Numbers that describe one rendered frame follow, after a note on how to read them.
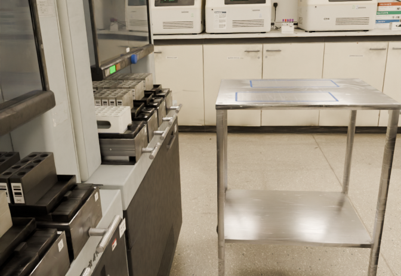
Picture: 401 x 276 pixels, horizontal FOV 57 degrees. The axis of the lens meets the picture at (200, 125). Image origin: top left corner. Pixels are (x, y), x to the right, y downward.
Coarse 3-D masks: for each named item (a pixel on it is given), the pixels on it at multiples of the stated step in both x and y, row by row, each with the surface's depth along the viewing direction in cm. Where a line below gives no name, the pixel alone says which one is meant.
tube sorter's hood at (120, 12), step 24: (96, 0) 91; (120, 0) 110; (144, 0) 139; (96, 24) 91; (120, 24) 110; (144, 24) 139; (96, 48) 91; (120, 48) 110; (144, 48) 135; (96, 72) 93
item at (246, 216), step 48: (240, 96) 135; (288, 96) 133; (336, 96) 131; (384, 96) 130; (240, 192) 178; (288, 192) 177; (336, 192) 176; (384, 192) 129; (240, 240) 143; (288, 240) 141; (336, 240) 140
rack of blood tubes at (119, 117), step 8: (96, 112) 102; (104, 112) 102; (112, 112) 102; (120, 112) 102; (128, 112) 105; (104, 120) 109; (112, 120) 99; (120, 120) 99; (128, 120) 105; (104, 128) 107; (112, 128) 99; (120, 128) 99
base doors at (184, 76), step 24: (168, 48) 325; (192, 48) 323; (216, 48) 321; (240, 48) 318; (264, 48) 317; (288, 48) 315; (312, 48) 314; (336, 48) 312; (360, 48) 310; (168, 72) 331; (192, 72) 329; (216, 72) 327; (240, 72) 325; (264, 72) 323; (288, 72) 322; (312, 72) 320; (336, 72) 318; (360, 72) 316; (384, 72) 315; (192, 96) 336; (216, 96) 334; (192, 120) 343; (240, 120) 338; (264, 120) 337; (288, 120) 335; (312, 120) 333; (336, 120) 331; (360, 120) 329; (384, 120) 326
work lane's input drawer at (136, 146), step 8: (128, 128) 103; (136, 128) 103; (144, 128) 109; (104, 136) 100; (112, 136) 99; (120, 136) 99; (128, 136) 99; (136, 136) 100; (144, 136) 109; (104, 144) 99; (112, 144) 99; (120, 144) 99; (128, 144) 99; (136, 144) 100; (144, 144) 109; (160, 144) 110; (104, 152) 100; (112, 152) 100; (120, 152) 100; (128, 152) 99; (136, 152) 100; (144, 152) 106; (152, 152) 103; (136, 160) 100
